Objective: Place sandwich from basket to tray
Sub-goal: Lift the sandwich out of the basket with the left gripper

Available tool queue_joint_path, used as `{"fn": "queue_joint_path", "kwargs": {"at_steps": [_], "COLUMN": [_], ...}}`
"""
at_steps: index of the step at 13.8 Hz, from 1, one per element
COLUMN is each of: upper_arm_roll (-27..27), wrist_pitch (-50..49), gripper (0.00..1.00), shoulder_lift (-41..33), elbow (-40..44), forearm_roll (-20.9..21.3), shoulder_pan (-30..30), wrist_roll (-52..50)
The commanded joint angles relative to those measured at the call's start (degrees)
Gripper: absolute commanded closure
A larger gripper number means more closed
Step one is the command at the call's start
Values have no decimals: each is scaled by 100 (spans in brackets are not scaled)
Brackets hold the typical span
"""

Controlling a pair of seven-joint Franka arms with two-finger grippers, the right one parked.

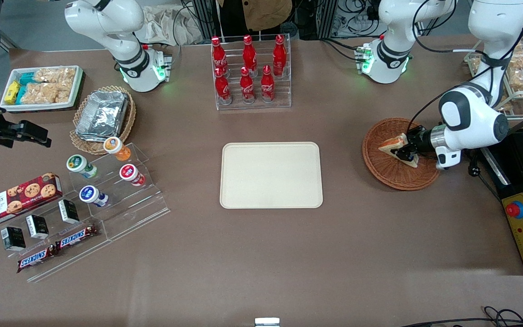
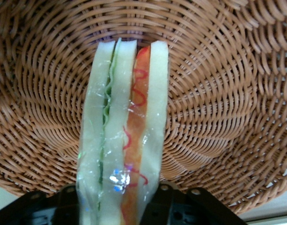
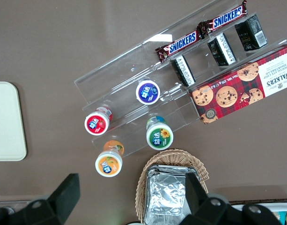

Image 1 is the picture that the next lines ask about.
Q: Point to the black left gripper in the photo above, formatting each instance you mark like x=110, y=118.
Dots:
x=418, y=138

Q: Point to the triangle sandwich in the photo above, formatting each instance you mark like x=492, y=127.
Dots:
x=387, y=146

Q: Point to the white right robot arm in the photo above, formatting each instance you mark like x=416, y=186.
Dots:
x=125, y=45

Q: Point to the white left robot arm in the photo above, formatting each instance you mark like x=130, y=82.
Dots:
x=470, y=118

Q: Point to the white rectangular snack tray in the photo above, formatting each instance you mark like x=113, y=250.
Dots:
x=34, y=106

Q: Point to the brown round wicker basket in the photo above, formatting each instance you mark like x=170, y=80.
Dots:
x=393, y=177

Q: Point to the light wicker basket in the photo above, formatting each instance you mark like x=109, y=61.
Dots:
x=86, y=146

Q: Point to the silver foil tray stack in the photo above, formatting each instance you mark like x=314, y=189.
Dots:
x=102, y=113

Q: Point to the beige plastic tray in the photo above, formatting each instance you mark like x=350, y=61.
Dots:
x=270, y=175

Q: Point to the teal snack packet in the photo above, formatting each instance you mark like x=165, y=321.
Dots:
x=27, y=78
x=21, y=94

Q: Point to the clear rice cracker pack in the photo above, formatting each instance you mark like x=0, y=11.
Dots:
x=43, y=93
x=55, y=75

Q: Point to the yellow snack packet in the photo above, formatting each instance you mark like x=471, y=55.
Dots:
x=12, y=92

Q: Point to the green lid yogurt bottle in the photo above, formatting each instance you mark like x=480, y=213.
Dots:
x=79, y=164

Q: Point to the red Walkers cookie box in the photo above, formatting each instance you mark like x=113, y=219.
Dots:
x=16, y=200

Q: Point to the orange lid yogurt bottle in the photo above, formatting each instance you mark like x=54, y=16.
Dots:
x=115, y=147

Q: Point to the blue lid yogurt bottle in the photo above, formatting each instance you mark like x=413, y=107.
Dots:
x=91, y=195

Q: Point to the small black box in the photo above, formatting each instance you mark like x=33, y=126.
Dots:
x=68, y=211
x=13, y=238
x=37, y=226

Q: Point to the red lid yogurt bottle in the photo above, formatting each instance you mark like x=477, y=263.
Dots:
x=130, y=174

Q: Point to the Snickers chocolate bar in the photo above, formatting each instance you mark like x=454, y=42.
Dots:
x=76, y=237
x=36, y=259

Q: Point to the black machine housing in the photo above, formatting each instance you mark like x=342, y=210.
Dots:
x=515, y=172

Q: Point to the clear acrylic tiered stand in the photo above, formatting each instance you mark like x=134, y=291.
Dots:
x=75, y=256
x=152, y=204

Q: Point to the red cola bottle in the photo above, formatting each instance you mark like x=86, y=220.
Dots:
x=279, y=54
x=218, y=54
x=267, y=86
x=223, y=88
x=247, y=87
x=249, y=53

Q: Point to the clear acrylic bottle rack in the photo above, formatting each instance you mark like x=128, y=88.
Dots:
x=252, y=107

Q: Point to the beige cloth bag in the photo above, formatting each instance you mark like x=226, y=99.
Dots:
x=166, y=25

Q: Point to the person in brown jacket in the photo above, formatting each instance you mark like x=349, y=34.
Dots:
x=257, y=13

